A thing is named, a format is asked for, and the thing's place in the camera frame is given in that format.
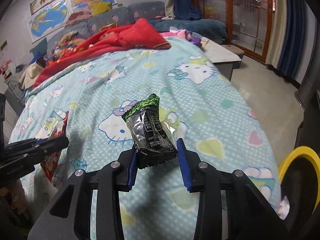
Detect white coffee table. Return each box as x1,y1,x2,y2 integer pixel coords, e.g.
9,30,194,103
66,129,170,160
201,37,242,81

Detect purple cloth pile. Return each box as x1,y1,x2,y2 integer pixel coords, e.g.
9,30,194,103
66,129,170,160
188,32,202,48

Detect red blanket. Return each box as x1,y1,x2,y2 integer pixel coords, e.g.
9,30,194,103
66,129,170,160
33,18,171,88

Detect blue grey sofa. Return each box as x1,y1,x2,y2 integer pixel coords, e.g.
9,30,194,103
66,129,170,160
27,0,229,63

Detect blue curtain right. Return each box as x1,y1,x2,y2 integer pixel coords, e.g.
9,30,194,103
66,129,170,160
278,0,306,79

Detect red snack packet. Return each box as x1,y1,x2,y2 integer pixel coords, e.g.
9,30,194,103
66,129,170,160
40,110,69,181

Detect blue curtain left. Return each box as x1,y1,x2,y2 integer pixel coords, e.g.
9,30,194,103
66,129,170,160
164,0,201,20

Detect small round blue stool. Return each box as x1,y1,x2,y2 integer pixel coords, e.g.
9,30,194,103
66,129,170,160
222,44,245,60

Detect wooden glass sliding door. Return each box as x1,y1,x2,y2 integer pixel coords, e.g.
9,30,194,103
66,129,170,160
192,0,274,63

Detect blue curtain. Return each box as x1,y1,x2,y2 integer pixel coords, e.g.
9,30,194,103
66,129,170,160
164,0,201,20
278,0,306,79

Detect hello kitty teal blanket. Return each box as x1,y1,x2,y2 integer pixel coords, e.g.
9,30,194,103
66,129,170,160
9,36,282,240

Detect grey tower air conditioner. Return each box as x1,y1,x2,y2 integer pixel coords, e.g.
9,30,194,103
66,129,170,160
295,37,320,110

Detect green black snack packet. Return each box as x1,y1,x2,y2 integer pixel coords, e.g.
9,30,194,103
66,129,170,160
121,94,177,169

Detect yellow rim trash bin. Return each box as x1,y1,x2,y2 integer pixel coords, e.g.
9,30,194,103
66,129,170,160
278,146,319,234

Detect person left hand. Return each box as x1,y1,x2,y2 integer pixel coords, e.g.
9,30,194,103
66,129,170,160
1,180,27,214

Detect white fringed paper bundle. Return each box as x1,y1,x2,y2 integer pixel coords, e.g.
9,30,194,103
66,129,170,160
278,196,290,220

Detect world map poster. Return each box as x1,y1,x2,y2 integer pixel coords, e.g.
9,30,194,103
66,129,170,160
28,0,71,43

